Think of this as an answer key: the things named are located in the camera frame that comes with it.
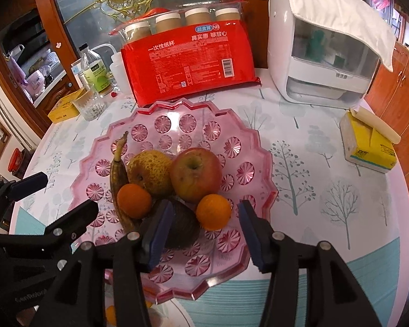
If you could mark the orange tangerine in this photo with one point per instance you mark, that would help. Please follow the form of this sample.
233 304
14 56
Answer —
213 212
134 201

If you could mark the white cloth on appliance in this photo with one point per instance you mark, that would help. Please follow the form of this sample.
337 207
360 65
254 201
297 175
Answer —
354 18

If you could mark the small yellow kumquat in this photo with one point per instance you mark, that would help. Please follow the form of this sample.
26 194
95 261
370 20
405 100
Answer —
111 315

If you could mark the red paper cup package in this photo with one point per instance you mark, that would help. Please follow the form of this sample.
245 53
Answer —
189 60

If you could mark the white squeeze wash bottle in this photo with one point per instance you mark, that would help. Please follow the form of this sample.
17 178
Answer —
117 69

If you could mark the tree pattern tablecloth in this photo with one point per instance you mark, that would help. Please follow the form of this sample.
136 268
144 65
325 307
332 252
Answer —
321 196

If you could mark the red apple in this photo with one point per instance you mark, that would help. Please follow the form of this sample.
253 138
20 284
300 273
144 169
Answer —
195 173

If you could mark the small white blue carton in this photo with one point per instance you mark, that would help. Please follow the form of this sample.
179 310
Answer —
76 69

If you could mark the red lidded bin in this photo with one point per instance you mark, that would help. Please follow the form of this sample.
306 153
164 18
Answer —
15 161

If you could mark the brown jar pack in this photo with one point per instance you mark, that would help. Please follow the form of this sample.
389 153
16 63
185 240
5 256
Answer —
204 16

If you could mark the yellow tissue pack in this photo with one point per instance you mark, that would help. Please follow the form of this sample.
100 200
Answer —
368 140

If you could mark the clear drinking glass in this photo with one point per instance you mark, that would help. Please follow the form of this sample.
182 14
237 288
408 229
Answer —
89 104

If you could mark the dark green avocado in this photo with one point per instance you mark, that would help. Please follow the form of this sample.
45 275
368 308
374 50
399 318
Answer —
185 228

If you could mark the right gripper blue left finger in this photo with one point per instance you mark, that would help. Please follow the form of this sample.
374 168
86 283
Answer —
156 230

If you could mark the clear bottle green label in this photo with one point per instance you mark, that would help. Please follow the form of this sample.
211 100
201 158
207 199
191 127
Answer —
93 69

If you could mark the overripe brown banana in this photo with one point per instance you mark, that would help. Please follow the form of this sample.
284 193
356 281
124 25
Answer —
119 178

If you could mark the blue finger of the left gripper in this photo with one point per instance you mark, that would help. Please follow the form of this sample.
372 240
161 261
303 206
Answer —
74 223
19 190

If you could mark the yellow cardboard box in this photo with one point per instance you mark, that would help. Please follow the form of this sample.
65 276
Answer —
64 109

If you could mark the teal striped placemat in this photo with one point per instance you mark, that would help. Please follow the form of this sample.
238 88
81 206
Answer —
334 297

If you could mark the yellow pear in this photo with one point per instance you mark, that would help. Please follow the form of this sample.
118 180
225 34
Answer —
150 170

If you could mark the white countertop appliance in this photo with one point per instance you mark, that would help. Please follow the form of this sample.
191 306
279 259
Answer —
313 65

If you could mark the orange wooden cabinet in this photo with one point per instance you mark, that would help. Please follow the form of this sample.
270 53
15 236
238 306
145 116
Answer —
388 97

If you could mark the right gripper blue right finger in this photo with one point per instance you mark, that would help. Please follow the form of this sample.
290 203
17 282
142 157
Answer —
258 235

